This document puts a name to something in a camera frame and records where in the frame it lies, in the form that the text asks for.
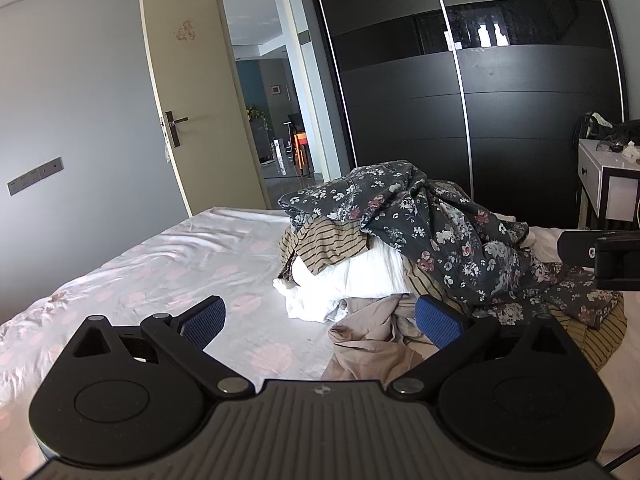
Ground grey wall switch panel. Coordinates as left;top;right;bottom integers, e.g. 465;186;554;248
7;156;65;196

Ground black sliding wardrobe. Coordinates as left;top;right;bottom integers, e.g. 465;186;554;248
302;0;632;231

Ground floral door sticker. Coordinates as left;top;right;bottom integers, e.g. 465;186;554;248
173;18;197;44

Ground dark floral pants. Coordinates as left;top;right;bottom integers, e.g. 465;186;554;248
277;160;626;331

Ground white garment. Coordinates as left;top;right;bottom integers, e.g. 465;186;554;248
272;247;414;324

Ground white nightstand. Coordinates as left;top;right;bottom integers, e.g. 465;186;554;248
577;138;640;232

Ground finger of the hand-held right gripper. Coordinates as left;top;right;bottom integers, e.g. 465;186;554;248
556;229;599;267

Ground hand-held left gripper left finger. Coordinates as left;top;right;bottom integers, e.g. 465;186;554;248
70;295;254;402

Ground bed with pink dotted sheet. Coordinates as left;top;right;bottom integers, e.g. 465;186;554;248
0;205;640;466

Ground dark door handle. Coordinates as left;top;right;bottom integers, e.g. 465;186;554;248
160;110;190;150

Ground cream door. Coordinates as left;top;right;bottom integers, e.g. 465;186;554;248
138;0;274;219

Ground black bag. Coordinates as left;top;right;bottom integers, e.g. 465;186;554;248
575;112;640;154

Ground potted plant with yellow flowers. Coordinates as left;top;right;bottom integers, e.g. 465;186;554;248
245;103;274;134

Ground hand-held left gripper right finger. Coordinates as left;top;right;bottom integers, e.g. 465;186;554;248
388;294;576;402

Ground beige garment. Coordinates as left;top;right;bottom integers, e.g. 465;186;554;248
320;294;442;384

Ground white door frame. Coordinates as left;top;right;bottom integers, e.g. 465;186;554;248
209;0;354;181

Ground tan striped garment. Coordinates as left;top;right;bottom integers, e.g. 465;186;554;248
277;216;629;374

